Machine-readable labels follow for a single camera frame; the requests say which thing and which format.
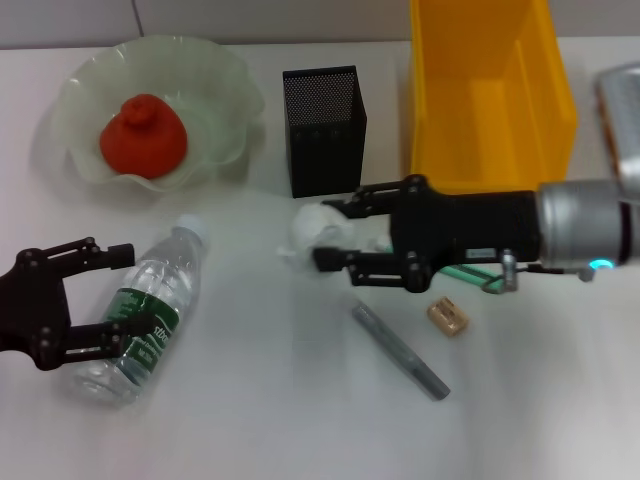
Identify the black mesh pen holder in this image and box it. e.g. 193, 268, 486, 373
282, 64, 369, 199

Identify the pale green glass fruit plate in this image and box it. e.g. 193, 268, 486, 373
52, 37, 265, 194

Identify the grey marker pen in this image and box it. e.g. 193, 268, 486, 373
349, 304, 451, 402

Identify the yellow plastic bin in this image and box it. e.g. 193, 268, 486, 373
408, 0, 579, 196

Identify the white paper ball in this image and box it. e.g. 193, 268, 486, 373
277, 202, 381, 274

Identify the right wrist cable with plug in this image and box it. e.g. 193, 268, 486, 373
499, 247, 599, 296

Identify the tan eraser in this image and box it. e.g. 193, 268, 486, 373
426, 295, 471, 339

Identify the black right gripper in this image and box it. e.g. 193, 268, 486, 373
312, 173, 544, 294

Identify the clear green-label water bottle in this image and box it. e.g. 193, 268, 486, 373
73, 214, 210, 407

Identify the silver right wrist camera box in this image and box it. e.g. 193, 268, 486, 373
593, 62, 640, 201

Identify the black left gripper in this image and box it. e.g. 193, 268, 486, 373
0, 237, 154, 372

